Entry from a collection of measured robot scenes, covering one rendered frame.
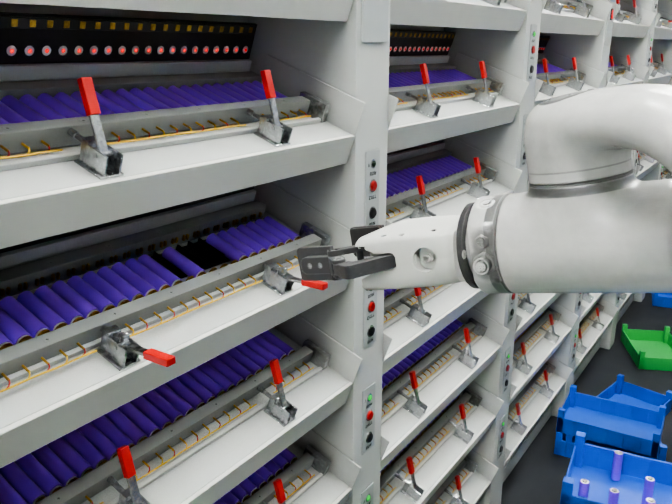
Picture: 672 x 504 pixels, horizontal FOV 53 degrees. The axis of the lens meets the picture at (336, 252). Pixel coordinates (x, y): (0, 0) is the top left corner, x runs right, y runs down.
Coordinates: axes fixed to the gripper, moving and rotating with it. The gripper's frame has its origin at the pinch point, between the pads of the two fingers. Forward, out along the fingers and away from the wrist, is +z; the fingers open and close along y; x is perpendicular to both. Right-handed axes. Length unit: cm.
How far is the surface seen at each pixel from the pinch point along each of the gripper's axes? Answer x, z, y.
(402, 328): -27, 26, 52
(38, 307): -1.0, 28.1, -15.9
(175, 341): -8.2, 20.2, -5.6
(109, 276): -0.4, 29.2, -5.7
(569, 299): -57, 31, 170
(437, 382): -46, 31, 71
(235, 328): -9.8, 19.7, 3.4
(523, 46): 23, 13, 100
